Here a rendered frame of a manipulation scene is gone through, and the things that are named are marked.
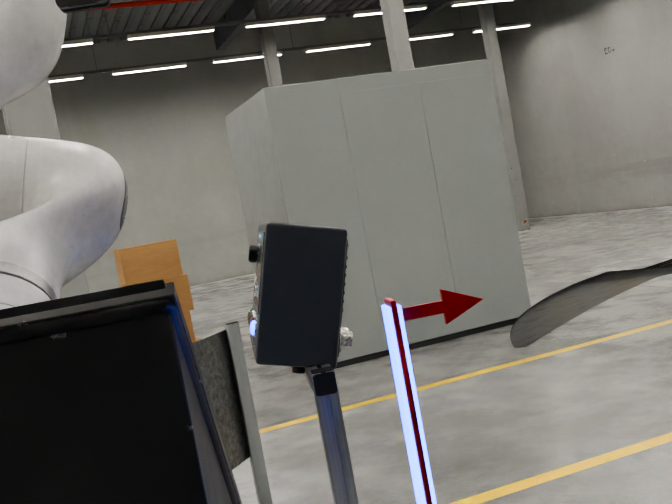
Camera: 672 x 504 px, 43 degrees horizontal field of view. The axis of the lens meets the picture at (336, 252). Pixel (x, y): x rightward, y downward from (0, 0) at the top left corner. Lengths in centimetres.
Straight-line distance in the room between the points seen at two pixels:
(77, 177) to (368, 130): 609
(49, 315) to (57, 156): 40
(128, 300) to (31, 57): 48
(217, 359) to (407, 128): 471
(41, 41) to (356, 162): 596
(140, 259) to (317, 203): 242
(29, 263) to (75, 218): 8
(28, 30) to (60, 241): 23
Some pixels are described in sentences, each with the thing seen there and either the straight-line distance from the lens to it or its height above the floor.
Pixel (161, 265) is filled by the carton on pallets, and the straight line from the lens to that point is 856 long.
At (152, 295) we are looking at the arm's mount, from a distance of 53.
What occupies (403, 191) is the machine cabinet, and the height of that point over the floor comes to 128.
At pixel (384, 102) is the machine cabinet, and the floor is 201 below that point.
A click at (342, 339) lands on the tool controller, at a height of 108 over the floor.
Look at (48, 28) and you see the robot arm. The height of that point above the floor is 150.
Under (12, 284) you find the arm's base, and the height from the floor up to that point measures 124.
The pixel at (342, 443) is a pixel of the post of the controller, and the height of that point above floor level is 96.
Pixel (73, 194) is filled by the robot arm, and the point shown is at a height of 132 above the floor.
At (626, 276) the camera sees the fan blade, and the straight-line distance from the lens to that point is 53.
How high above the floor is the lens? 126
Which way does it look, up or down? 3 degrees down
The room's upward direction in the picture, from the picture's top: 10 degrees counter-clockwise
